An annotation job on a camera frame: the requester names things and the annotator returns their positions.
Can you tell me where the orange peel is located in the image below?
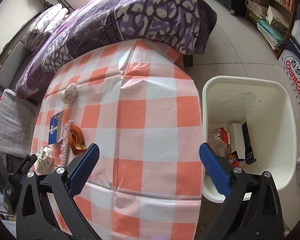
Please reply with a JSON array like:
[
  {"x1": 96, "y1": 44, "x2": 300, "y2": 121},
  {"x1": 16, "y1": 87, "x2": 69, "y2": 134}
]
[{"x1": 69, "y1": 124, "x2": 87, "y2": 155}]

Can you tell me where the torn red noodle cup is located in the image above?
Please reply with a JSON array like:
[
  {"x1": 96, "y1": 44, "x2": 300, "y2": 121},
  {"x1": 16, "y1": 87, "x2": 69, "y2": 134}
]
[{"x1": 207, "y1": 127, "x2": 231, "y2": 155}]

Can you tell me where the white trash bin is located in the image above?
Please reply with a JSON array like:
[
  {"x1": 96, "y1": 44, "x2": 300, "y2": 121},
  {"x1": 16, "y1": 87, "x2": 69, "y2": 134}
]
[{"x1": 202, "y1": 76, "x2": 297, "y2": 191}]

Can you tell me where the white green paper cup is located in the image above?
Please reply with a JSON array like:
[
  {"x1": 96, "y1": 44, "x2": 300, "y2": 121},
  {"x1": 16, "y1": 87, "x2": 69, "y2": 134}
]
[{"x1": 34, "y1": 145, "x2": 53, "y2": 175}]

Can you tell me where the grey plaid covered furniture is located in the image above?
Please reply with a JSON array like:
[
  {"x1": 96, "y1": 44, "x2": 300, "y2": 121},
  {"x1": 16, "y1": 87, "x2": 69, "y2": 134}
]
[{"x1": 0, "y1": 89, "x2": 36, "y2": 158}]

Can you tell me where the blue white carton box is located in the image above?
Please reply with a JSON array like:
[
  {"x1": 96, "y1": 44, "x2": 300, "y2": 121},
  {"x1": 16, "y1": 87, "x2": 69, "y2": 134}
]
[{"x1": 230, "y1": 122, "x2": 257, "y2": 165}]

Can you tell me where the crumpled paper ball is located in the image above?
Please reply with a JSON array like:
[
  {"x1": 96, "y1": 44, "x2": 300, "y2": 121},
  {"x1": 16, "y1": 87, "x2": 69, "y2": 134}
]
[{"x1": 61, "y1": 83, "x2": 78, "y2": 104}]

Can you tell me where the dark bed headboard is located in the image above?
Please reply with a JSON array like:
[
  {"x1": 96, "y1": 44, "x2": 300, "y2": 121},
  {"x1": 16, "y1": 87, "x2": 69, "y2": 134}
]
[{"x1": 0, "y1": 12, "x2": 41, "y2": 92}]

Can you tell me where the orange checkered tablecloth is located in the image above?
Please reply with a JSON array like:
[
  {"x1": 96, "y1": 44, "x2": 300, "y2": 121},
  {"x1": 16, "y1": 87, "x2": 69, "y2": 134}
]
[{"x1": 32, "y1": 39, "x2": 203, "y2": 239}]

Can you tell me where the folded floral quilt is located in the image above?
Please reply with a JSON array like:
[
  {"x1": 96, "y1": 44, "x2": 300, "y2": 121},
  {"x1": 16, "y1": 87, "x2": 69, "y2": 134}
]
[{"x1": 25, "y1": 3, "x2": 69, "y2": 51}]

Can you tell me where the lower Ganten water box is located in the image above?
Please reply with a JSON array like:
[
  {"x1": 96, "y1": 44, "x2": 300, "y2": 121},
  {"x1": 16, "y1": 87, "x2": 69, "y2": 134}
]
[{"x1": 278, "y1": 35, "x2": 300, "y2": 116}]

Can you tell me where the purple patterned bedspread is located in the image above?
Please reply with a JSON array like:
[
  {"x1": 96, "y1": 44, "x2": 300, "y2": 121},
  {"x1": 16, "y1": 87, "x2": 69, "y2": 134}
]
[{"x1": 14, "y1": 0, "x2": 217, "y2": 99}]

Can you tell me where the wooden bookshelf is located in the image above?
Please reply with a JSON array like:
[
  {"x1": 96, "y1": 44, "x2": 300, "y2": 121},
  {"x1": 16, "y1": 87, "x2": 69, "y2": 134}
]
[{"x1": 245, "y1": 0, "x2": 298, "y2": 56}]

